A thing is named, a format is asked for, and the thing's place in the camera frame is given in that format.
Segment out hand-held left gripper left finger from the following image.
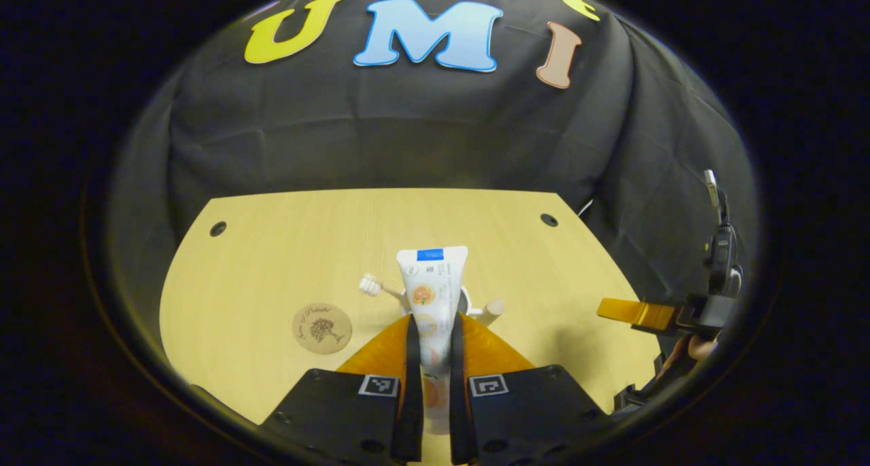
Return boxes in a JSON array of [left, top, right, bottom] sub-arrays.
[[262, 315, 423, 465]]

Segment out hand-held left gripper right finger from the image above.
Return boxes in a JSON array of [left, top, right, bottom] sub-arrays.
[[449, 313, 612, 465]]

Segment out white cup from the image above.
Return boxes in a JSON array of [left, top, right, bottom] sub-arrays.
[[400, 286, 506, 327]]

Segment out round cork coaster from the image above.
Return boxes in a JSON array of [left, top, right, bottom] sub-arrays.
[[292, 303, 353, 355]]

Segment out beige wooden toothbrush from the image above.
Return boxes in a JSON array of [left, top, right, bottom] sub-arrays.
[[359, 273, 412, 310]]

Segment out white toothpaste tube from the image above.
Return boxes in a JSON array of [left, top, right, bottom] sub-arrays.
[[396, 246, 469, 434]]

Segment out black backdrop cloth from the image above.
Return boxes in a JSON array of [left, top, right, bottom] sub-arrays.
[[109, 0, 759, 331]]

